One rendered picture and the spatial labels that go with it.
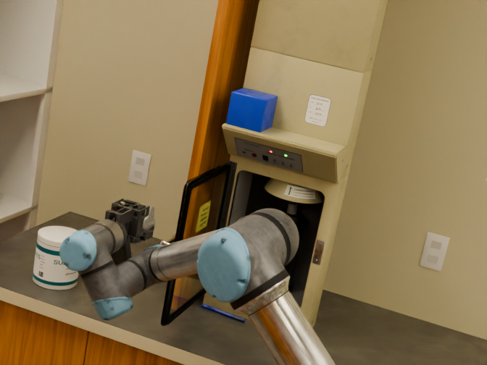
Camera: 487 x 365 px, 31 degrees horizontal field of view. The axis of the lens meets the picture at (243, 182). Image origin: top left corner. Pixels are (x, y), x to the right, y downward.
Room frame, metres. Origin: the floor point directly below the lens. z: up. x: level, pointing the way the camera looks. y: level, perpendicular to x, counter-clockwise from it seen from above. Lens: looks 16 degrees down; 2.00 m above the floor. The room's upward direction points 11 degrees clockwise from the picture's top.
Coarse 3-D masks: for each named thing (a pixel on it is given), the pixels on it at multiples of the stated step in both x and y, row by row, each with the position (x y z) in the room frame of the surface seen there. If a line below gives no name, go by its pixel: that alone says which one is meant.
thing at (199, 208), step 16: (224, 176) 2.35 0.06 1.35; (192, 192) 2.13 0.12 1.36; (208, 192) 2.25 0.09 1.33; (192, 208) 2.15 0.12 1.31; (208, 208) 2.27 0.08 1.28; (192, 224) 2.17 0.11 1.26; (208, 224) 2.29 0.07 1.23; (176, 240) 2.09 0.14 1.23; (176, 288) 2.14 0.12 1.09; (192, 288) 2.26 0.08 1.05; (176, 304) 2.16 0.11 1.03
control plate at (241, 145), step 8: (240, 144) 2.32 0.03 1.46; (248, 144) 2.30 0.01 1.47; (256, 144) 2.29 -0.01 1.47; (240, 152) 2.35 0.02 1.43; (248, 152) 2.33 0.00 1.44; (256, 152) 2.32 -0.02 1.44; (264, 152) 2.30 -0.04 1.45; (272, 152) 2.29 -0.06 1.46; (280, 152) 2.27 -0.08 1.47; (288, 152) 2.26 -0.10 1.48; (264, 160) 2.33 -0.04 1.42; (272, 160) 2.31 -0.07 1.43; (280, 160) 2.30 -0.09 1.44; (288, 160) 2.29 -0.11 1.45; (296, 160) 2.27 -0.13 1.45; (288, 168) 2.31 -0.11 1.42; (296, 168) 2.30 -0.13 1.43
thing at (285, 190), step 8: (272, 184) 2.41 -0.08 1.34; (280, 184) 2.39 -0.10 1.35; (288, 184) 2.38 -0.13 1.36; (272, 192) 2.39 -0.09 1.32; (280, 192) 2.37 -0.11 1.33; (288, 192) 2.37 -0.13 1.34; (296, 192) 2.37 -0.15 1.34; (304, 192) 2.37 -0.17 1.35; (312, 192) 2.38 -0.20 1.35; (320, 192) 2.41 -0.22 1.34; (288, 200) 2.36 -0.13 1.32; (296, 200) 2.36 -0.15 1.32; (304, 200) 2.36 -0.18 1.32; (312, 200) 2.38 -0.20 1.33; (320, 200) 2.40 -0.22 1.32
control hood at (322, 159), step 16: (224, 128) 2.29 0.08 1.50; (240, 128) 2.28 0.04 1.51; (272, 128) 2.35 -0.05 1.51; (272, 144) 2.26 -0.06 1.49; (288, 144) 2.24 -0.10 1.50; (304, 144) 2.23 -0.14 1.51; (320, 144) 2.27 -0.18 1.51; (336, 144) 2.31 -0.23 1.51; (256, 160) 2.35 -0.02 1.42; (304, 160) 2.26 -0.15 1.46; (320, 160) 2.23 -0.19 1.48; (336, 160) 2.21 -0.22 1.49; (320, 176) 2.29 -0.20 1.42; (336, 176) 2.26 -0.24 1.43
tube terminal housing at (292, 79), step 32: (256, 64) 2.39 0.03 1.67; (288, 64) 2.37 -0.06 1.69; (320, 64) 2.34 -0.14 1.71; (288, 96) 2.36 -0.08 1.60; (352, 96) 2.31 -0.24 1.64; (288, 128) 2.36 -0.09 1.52; (320, 128) 2.33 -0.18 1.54; (352, 128) 2.32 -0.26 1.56; (320, 224) 2.32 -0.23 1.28; (320, 288) 2.38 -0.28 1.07
